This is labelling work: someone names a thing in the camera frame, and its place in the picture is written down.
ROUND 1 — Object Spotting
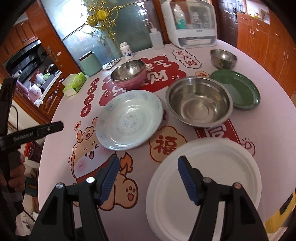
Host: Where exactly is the white countertop sterilizer box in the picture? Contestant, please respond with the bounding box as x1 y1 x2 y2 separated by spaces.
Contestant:
161 1 217 49

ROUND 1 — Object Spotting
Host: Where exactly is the mint green canister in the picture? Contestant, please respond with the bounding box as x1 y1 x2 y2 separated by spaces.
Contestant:
79 51 102 76

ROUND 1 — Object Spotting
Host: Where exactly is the wooden cabinet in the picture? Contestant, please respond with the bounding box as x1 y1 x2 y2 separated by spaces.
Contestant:
237 11 295 97

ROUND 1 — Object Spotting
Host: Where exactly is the large stainless steel bowl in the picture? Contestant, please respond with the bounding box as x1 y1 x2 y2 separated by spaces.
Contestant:
165 76 234 128

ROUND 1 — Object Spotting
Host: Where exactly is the person's left hand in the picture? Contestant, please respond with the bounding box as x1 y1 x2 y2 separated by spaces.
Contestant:
1 152 26 192

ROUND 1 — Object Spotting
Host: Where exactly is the clear squeeze bottle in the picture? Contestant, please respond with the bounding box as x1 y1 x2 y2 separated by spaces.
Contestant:
145 20 164 50

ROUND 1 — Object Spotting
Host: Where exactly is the green plate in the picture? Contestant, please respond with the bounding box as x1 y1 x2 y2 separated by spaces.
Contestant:
210 69 260 110

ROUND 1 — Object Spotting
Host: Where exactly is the white pill bottle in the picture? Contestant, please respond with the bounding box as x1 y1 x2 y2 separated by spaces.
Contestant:
119 42 133 60

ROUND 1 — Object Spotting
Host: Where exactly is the green tissue pack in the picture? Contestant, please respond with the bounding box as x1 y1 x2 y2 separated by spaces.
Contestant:
62 72 86 97

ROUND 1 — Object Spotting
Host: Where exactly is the small stainless steel bowl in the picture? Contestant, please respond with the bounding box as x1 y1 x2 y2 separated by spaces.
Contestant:
210 49 237 70

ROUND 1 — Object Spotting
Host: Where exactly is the pale blue ceramic plate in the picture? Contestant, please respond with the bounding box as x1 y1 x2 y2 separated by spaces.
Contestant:
95 90 164 151

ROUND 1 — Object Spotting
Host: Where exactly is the gold ornament stand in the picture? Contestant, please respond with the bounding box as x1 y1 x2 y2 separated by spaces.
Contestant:
61 0 149 58

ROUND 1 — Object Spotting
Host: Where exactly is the printed pink tablecloth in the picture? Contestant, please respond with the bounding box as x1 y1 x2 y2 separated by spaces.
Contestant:
38 41 295 240

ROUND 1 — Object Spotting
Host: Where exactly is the pink steel-lined bowl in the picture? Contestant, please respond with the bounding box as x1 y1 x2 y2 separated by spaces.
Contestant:
110 60 147 90

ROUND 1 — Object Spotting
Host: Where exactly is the white paper plate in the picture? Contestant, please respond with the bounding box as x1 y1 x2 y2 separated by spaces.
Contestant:
146 138 262 240

